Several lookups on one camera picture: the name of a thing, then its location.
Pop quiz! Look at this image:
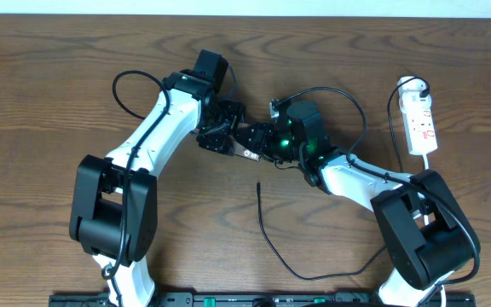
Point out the black charger cable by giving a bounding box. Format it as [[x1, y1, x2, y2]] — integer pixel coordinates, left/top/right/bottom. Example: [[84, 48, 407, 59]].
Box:
[[256, 76, 431, 281]]

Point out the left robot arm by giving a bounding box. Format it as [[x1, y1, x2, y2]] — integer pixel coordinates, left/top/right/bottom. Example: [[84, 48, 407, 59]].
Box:
[[69, 49, 245, 306]]

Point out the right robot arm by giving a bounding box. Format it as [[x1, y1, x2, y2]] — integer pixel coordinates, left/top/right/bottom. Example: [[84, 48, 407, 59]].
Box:
[[233, 101, 480, 306]]

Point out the white power strip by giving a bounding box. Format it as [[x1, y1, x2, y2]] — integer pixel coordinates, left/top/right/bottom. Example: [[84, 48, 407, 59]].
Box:
[[397, 76, 437, 156]]

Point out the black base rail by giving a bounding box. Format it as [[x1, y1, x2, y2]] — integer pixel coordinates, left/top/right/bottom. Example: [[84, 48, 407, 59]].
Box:
[[48, 291, 477, 307]]

